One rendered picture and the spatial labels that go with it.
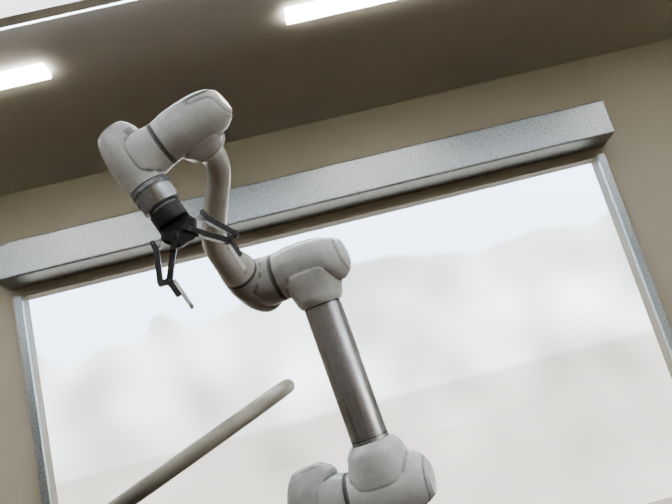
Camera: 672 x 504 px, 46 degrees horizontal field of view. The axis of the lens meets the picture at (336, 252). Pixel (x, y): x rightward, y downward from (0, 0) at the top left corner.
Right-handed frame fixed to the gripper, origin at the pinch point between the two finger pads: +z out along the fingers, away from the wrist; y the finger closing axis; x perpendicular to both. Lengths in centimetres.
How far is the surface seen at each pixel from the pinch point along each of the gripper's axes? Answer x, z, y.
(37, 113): -367, -226, 1
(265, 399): 19.1, 25.6, 6.2
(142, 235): -437, -131, -15
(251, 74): -362, -170, -139
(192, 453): 25.7, 26.0, 21.9
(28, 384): -468, -87, 118
